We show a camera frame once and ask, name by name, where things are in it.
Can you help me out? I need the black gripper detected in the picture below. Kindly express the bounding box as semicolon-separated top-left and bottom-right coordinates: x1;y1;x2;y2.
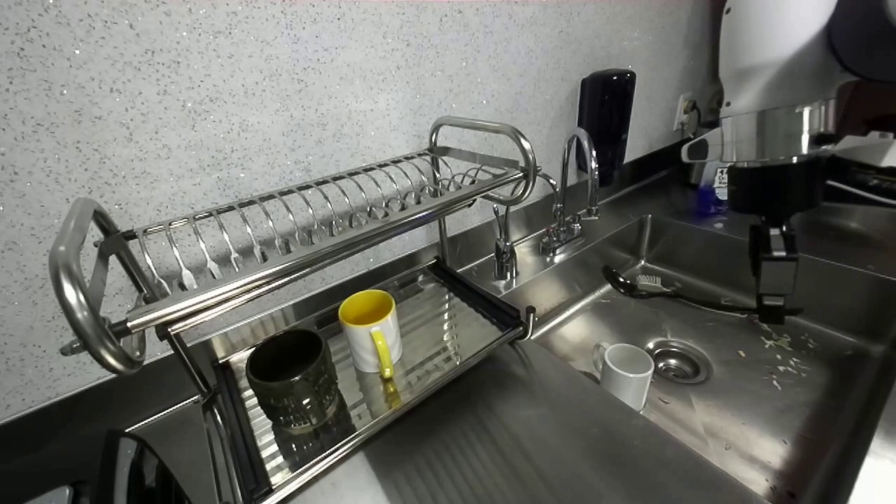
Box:
725;153;834;325

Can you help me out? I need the metal spoon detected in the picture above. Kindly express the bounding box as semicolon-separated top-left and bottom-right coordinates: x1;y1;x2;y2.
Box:
600;262;806;325

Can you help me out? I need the round metal sink drain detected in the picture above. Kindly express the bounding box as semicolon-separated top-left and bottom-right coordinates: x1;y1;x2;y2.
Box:
644;332;714;388

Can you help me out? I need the stainless steel sink basin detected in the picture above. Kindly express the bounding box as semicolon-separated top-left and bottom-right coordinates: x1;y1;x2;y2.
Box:
507;207;896;504

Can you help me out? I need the stainless steel dish rack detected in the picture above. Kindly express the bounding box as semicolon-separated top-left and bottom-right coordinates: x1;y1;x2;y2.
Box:
49;115;544;504

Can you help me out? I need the blue liquid soap pump bottle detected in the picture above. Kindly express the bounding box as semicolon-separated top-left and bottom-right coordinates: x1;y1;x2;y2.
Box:
679;122;738;220

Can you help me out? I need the plain white mug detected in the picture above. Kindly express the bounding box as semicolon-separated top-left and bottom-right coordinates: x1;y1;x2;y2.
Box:
591;342;658;414

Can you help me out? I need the chrome gooseneck faucet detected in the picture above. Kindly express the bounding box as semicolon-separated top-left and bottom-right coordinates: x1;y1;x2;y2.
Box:
487;126;609;293

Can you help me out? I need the black cup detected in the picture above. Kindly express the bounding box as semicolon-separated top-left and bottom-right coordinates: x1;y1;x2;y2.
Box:
245;328;344;441

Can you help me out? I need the black wall soap dispenser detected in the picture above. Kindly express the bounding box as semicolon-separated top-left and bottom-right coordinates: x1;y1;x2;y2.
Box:
574;66;640;189

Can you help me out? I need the white mug yellow handle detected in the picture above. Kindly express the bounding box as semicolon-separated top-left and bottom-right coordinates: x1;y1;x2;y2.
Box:
337;286;407;385

